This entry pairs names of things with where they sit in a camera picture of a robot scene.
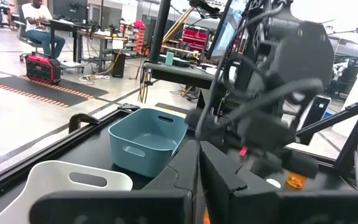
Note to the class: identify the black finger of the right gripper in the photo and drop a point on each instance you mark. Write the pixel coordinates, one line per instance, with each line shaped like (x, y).
(261, 165)
(303, 165)

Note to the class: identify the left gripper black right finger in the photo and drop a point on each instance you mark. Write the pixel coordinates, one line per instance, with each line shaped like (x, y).
(219, 174)

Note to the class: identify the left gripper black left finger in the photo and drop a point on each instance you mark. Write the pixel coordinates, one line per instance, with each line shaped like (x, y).
(182, 168)

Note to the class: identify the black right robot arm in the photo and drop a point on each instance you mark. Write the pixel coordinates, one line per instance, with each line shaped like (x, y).
(303, 53)

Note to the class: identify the blue plastic bin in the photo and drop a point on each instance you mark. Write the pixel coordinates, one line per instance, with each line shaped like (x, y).
(148, 155)

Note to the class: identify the white plastic bin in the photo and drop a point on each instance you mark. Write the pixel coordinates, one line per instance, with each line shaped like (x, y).
(48, 179)

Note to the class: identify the black smartphone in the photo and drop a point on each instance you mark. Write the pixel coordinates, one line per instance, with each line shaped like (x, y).
(317, 109)

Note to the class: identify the grey side desk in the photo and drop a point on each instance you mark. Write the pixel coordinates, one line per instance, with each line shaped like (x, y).
(179, 74)

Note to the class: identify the black monitor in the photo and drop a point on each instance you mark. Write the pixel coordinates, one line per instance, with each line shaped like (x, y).
(227, 31)
(70, 9)

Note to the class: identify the small teal box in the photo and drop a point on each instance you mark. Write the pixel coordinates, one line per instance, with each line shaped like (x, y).
(169, 58)

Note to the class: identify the black clamp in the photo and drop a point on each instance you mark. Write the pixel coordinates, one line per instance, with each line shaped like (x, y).
(81, 119)

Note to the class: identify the red storage bins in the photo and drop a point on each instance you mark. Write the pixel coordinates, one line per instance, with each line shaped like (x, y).
(195, 39)

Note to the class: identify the black computer tower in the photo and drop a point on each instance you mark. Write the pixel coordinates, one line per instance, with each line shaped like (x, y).
(118, 65)

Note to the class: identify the pink parts rack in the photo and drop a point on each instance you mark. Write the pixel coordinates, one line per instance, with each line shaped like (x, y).
(139, 34)

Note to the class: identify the yellow beam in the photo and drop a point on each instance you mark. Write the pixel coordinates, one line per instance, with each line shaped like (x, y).
(179, 23)

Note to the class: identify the black pole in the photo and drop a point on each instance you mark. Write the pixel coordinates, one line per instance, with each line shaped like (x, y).
(160, 28)

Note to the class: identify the metal workbench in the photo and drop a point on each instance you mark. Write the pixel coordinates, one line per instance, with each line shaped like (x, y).
(101, 40)

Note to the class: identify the black mat with orange stripes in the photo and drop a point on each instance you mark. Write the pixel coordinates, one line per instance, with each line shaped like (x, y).
(42, 88)

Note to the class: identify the red black power station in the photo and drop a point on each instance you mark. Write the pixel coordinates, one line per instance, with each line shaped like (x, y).
(42, 69)

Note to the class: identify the black desk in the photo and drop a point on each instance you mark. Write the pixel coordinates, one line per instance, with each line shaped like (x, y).
(61, 26)

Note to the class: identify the office chair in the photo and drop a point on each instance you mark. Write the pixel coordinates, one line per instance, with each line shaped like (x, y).
(23, 37)

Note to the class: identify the person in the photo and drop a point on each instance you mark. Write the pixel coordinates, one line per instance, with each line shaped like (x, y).
(37, 18)

